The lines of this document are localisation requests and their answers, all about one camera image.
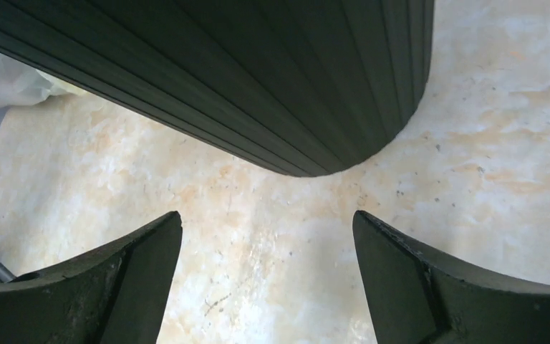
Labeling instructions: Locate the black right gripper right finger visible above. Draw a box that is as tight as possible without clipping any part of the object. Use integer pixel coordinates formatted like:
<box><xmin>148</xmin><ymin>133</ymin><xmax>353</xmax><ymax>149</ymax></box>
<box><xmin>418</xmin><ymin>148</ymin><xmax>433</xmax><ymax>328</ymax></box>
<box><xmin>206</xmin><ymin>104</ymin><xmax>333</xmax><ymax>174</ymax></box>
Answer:
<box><xmin>352</xmin><ymin>211</ymin><xmax>550</xmax><ymax>343</ymax></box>

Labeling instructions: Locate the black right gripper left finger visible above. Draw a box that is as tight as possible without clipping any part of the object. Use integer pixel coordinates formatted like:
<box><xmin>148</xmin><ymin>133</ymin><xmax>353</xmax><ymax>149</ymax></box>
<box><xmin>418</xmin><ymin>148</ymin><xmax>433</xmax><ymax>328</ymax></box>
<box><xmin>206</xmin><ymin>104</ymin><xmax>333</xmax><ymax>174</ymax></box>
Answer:
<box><xmin>0</xmin><ymin>211</ymin><xmax>183</xmax><ymax>343</ymax></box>

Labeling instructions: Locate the black ribbed trash bin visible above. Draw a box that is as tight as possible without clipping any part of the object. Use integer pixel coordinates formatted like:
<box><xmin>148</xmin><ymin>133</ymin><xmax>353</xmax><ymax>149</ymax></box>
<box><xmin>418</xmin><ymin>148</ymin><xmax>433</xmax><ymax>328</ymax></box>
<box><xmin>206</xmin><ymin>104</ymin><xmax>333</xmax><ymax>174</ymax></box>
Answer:
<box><xmin>0</xmin><ymin>0</ymin><xmax>435</xmax><ymax>177</ymax></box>

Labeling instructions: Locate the large translucent yellowish trash bag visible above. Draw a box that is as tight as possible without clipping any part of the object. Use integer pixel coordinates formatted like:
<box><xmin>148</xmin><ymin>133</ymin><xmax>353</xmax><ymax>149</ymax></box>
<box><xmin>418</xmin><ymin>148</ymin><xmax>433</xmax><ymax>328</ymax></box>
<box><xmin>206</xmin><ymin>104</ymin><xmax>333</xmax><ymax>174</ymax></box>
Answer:
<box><xmin>0</xmin><ymin>53</ymin><xmax>87</xmax><ymax>108</ymax></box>

